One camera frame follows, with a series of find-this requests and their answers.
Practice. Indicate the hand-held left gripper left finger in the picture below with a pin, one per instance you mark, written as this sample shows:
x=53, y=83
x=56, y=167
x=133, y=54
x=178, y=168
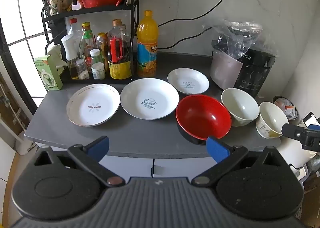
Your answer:
x=100, y=146

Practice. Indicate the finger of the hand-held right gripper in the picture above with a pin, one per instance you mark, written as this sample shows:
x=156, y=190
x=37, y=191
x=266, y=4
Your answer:
x=314, y=127
x=293, y=132

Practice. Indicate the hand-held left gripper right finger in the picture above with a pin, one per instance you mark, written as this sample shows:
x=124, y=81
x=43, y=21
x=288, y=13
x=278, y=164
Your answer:
x=217, y=150

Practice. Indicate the white bowl with printed side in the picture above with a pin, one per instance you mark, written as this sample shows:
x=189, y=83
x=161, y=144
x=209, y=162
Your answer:
x=270, y=118

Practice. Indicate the red bowl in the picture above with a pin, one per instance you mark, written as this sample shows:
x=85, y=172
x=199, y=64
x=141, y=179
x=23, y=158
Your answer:
x=200, y=115

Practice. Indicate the white plate with gold rim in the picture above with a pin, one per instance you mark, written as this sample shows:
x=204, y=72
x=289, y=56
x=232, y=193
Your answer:
x=85, y=103

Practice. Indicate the plain white bowl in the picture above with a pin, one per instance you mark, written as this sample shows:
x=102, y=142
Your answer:
x=240, y=105

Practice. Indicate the large white plate script print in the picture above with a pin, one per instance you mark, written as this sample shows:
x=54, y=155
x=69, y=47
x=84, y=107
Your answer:
x=140, y=93

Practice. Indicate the small white plate crossed print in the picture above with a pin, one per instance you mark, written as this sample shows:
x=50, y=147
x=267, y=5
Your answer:
x=180, y=78

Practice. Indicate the white plastic container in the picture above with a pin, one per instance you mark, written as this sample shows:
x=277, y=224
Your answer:
x=292, y=153

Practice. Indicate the small tin with packets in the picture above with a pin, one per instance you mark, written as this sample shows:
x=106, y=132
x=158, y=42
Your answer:
x=285, y=108

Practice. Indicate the white cabinet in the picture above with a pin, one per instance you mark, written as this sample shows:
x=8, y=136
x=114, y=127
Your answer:
x=175, y=165

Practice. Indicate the black and pink rice cooker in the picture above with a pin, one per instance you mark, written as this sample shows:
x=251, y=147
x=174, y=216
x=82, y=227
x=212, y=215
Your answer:
x=252, y=73

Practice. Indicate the small glass jar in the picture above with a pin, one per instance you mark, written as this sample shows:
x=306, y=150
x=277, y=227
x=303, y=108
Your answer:
x=82, y=70

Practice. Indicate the small white bottle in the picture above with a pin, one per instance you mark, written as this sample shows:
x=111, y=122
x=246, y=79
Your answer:
x=97, y=68

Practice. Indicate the green box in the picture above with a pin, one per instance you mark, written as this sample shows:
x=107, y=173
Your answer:
x=47, y=75

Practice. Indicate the clear plastic bag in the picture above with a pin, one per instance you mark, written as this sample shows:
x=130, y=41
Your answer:
x=262, y=40

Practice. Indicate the white spray bottle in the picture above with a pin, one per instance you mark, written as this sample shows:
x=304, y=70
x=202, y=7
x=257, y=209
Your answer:
x=68, y=48

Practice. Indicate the white crumpled tissue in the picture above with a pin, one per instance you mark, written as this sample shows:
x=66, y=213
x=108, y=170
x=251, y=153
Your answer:
x=56, y=50

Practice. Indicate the bottle with yellow cap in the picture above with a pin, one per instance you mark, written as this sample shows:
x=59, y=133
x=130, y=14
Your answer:
x=101, y=40

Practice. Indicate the green label sauce bottle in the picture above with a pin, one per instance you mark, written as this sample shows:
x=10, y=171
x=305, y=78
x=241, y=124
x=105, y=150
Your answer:
x=87, y=35

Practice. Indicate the orange juice bottle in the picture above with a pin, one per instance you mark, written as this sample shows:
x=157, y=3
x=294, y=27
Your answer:
x=147, y=38

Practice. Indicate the clear bottle with red cap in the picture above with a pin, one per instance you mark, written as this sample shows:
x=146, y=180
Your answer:
x=73, y=28

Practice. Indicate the black metal rack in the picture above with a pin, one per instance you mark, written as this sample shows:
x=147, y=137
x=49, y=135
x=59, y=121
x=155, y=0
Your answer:
x=100, y=10

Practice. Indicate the white charger plug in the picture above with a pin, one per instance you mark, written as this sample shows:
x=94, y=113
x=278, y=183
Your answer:
x=77, y=5

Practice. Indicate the red plastic basket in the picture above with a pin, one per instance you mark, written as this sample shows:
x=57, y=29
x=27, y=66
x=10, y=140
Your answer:
x=100, y=0

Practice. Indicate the patterned cup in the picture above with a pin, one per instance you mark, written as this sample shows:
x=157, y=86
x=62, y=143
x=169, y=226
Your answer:
x=57, y=5

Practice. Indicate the window frame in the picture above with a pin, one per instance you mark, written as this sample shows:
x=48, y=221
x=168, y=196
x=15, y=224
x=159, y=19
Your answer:
x=25, y=39

